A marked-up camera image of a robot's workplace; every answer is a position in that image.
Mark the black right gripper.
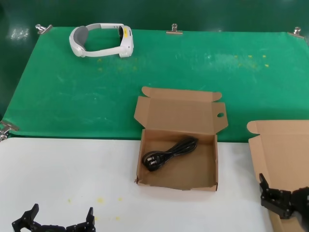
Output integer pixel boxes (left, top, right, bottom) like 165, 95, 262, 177
259, 173, 309, 219

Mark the black power cable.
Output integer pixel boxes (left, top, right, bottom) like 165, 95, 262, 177
141, 136, 199, 173

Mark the open cardboard box with hole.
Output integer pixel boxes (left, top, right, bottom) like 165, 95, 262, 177
133, 86, 229, 193

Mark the white VR headset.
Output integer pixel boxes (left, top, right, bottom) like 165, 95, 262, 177
69, 23, 134, 58

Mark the white table sheet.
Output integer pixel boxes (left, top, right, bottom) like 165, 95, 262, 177
0, 137, 272, 232

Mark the green table mat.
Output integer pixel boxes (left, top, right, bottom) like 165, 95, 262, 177
1, 26, 309, 143

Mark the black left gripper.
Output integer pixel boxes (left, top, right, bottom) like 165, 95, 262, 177
12, 203, 97, 232

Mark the silver binder clip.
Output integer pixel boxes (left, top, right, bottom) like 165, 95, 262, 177
0, 120, 20, 142
287, 27, 305, 39
166, 23, 183, 36
35, 24, 53, 35

